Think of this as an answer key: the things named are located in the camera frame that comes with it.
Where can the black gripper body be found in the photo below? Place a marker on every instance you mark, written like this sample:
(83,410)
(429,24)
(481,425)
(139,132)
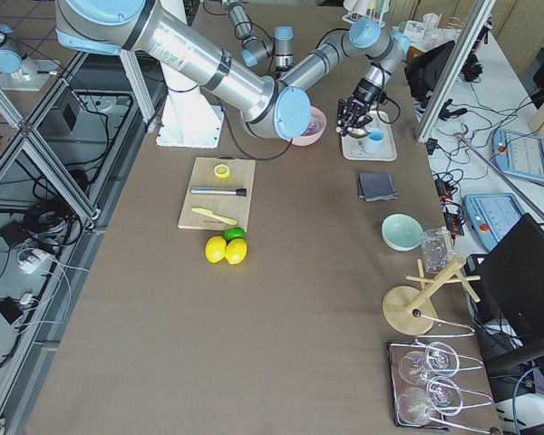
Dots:
(367,91)

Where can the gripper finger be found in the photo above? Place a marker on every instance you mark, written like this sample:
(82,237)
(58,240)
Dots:
(363,122)
(342,126)

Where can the metal ice scoop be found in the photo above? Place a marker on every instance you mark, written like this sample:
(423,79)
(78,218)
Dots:
(357,133)

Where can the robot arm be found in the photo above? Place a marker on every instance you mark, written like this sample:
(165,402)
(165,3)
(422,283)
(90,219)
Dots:
(269,108)
(278,47)

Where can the pink bowl with ice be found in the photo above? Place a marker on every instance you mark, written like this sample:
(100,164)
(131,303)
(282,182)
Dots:
(315,129)

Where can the blue cup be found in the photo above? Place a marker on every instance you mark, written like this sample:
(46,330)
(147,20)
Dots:
(373,141)

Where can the white cup rack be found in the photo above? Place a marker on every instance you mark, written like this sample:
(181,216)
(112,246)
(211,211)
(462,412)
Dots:
(374,9)

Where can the wooden cup tree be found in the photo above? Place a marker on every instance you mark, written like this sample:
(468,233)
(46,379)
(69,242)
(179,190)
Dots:
(410,310)

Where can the cream serving tray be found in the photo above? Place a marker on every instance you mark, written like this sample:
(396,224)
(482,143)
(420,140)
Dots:
(353,148)

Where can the grey folded cloth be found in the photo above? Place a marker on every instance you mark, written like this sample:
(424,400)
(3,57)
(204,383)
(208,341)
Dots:
(375,186)

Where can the wooden cutting board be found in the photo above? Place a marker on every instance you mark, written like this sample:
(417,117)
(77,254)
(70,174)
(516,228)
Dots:
(202,176)

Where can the green bowl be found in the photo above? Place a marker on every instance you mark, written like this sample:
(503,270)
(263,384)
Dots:
(401,232)

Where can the half lemon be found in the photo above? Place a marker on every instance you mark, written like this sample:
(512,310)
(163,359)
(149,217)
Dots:
(222,171)

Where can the yellow plastic knife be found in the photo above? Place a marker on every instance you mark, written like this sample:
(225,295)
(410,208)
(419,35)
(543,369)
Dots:
(210,214)

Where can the green lime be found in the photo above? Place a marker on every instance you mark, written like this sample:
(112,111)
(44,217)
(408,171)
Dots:
(234,233)

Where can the yellow lemon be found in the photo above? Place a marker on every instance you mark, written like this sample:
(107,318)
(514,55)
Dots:
(215,249)
(236,251)

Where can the blue teach pendant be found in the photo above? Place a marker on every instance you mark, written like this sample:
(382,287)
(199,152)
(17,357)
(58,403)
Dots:
(492,216)
(519,154)

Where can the black monitor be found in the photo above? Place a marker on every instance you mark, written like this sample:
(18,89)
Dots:
(513,274)

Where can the hanging wine glass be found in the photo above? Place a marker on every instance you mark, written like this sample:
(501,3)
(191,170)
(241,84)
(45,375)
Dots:
(428,360)
(428,399)

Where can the black glass rack tray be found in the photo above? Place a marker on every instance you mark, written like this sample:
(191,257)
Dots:
(395,352)

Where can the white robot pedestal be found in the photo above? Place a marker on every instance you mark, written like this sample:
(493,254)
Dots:
(188,120)

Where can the aluminium frame post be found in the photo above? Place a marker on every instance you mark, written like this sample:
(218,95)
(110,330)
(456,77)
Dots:
(477,18)

